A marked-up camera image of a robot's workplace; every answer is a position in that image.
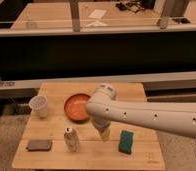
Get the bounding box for small clear plastic bottle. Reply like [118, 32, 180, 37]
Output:
[64, 127, 79, 152]

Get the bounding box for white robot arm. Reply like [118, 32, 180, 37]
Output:
[86, 84, 196, 139]

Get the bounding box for green sponge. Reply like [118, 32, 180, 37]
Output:
[118, 130, 134, 154]

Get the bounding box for orange bowl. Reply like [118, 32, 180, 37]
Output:
[64, 93, 90, 122]

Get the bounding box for wooden table board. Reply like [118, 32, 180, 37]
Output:
[12, 82, 165, 171]

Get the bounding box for white plastic cup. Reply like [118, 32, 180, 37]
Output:
[29, 95, 48, 118]

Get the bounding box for grey rectangular block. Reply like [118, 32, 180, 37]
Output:
[26, 140, 52, 151]

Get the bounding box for white paper sheets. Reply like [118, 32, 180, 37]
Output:
[87, 9, 106, 27]

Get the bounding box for black cables and devices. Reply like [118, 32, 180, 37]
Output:
[115, 0, 156, 14]

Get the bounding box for metal frame post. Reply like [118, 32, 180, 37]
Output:
[69, 0, 80, 32]

